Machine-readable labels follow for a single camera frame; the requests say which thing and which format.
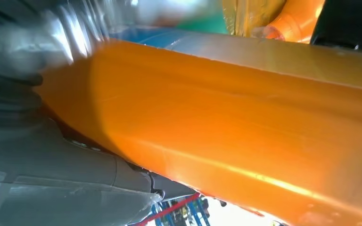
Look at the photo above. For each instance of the blue metal rack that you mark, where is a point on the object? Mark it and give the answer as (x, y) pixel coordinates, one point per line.
(196, 212)

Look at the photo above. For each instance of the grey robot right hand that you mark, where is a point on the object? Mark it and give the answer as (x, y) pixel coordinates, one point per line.
(59, 187)

